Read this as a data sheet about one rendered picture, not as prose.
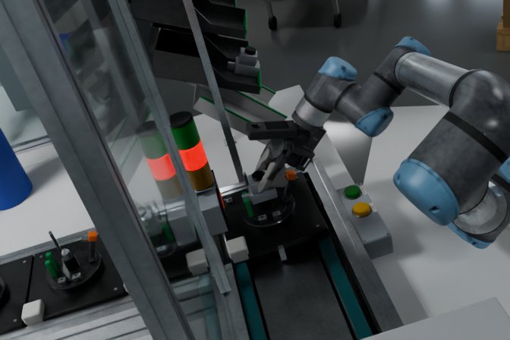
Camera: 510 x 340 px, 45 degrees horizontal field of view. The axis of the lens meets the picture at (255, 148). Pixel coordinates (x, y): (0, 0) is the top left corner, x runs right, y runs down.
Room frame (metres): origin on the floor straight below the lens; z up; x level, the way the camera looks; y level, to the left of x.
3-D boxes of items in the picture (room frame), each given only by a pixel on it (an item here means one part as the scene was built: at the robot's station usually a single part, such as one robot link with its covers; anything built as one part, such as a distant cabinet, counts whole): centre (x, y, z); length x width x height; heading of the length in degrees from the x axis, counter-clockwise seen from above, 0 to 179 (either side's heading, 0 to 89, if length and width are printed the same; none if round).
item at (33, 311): (1.16, 0.51, 1.01); 0.24 x 0.24 x 0.13; 2
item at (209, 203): (0.98, 0.12, 1.29); 0.12 x 0.05 x 0.25; 2
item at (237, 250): (1.08, 0.10, 0.97); 0.05 x 0.05 x 0.04; 2
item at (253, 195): (1.18, 0.02, 1.06); 0.08 x 0.04 x 0.07; 92
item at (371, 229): (1.10, -0.21, 0.93); 0.21 x 0.07 x 0.06; 2
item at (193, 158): (0.98, 0.12, 1.33); 0.05 x 0.05 x 0.05
